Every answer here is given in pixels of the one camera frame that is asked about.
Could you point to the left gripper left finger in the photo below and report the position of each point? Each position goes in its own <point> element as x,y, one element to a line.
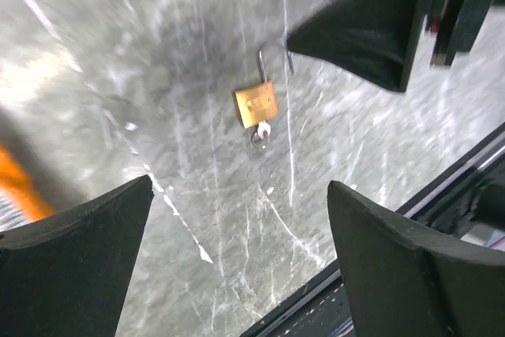
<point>68,274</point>

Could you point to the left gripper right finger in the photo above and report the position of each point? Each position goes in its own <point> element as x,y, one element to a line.
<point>405,279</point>

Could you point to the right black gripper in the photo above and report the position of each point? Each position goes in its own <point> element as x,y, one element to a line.
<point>377,39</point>

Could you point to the small brass padlock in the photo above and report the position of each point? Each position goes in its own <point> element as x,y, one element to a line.
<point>258,103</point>

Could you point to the orange snack bag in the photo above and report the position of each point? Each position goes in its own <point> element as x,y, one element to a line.
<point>21,202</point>

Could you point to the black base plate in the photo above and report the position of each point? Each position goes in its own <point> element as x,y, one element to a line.
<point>465,202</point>

